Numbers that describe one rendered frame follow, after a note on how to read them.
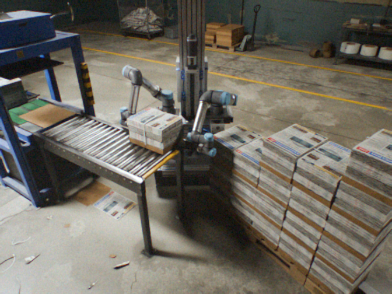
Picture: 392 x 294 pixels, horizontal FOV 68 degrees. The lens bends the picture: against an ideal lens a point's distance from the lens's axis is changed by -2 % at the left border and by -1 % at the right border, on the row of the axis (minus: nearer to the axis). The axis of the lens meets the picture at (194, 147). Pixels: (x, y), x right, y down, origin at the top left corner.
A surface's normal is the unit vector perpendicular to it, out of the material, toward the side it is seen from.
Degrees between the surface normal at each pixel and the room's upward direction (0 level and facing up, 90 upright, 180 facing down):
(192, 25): 90
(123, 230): 0
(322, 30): 90
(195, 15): 90
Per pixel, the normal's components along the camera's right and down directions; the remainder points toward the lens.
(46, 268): 0.00, -0.84
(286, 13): -0.54, 0.46
